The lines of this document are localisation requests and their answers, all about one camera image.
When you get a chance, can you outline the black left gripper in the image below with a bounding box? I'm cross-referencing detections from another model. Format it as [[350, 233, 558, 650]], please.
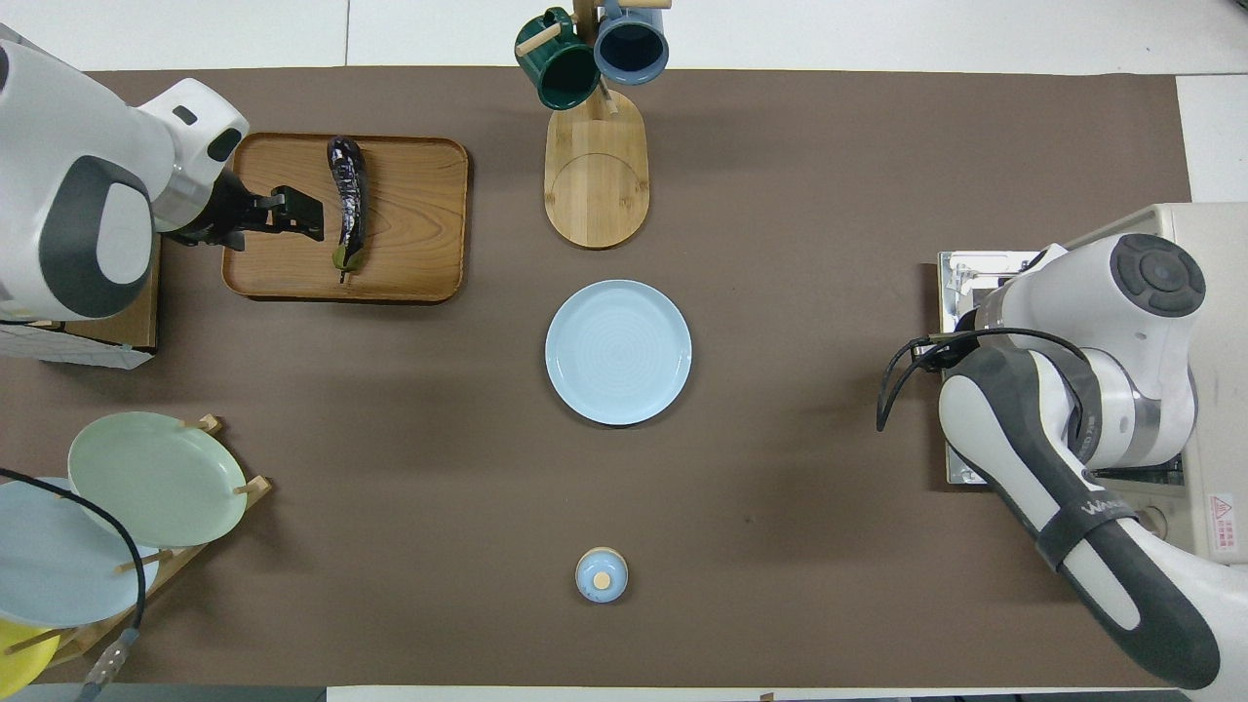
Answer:
[[161, 171, 325, 250]]

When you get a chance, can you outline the dark purple eggplant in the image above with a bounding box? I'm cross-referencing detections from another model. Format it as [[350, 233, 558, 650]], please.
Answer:
[[327, 136, 370, 285]]

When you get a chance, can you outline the cream toaster oven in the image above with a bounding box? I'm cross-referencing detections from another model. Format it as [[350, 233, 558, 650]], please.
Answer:
[[938, 203, 1248, 565]]

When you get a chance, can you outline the brown wooden tray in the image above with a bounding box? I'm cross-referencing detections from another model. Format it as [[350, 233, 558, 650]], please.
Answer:
[[221, 132, 471, 304]]

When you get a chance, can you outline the dark green mug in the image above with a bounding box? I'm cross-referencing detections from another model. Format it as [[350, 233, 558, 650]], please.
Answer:
[[515, 8, 602, 110]]

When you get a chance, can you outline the wooden mug tree stand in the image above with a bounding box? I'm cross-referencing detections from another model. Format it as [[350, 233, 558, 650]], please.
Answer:
[[515, 0, 674, 250]]

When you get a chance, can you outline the pale green plate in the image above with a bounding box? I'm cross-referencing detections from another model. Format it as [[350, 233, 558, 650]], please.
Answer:
[[67, 410, 249, 548]]

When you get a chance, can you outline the wooden plate rack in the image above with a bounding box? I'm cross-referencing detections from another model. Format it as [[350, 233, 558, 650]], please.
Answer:
[[29, 414, 274, 669]]

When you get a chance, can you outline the blue mug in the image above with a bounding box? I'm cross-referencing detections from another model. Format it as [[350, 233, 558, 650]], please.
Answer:
[[593, 0, 671, 86]]

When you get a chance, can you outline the light blue racked plate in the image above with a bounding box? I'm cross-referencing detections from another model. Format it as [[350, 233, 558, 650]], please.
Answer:
[[0, 477, 162, 629]]

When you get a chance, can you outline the brown table mat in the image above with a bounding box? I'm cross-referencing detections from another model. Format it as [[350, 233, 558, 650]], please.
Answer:
[[0, 66, 1244, 688]]

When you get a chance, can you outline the yellow plate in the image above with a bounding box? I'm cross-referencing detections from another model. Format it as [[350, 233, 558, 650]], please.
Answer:
[[0, 619, 59, 701]]

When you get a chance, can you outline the wire and wood shelf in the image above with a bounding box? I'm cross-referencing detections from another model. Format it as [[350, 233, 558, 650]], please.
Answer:
[[0, 24, 162, 370]]

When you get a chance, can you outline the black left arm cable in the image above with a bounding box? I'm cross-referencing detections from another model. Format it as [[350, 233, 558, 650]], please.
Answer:
[[0, 468, 147, 702]]

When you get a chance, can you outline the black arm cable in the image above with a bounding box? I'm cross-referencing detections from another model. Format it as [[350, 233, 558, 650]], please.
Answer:
[[0, 468, 147, 702], [876, 330, 1093, 459]]

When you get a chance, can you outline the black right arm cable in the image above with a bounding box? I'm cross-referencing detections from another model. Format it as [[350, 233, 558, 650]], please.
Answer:
[[876, 330, 1093, 459]]

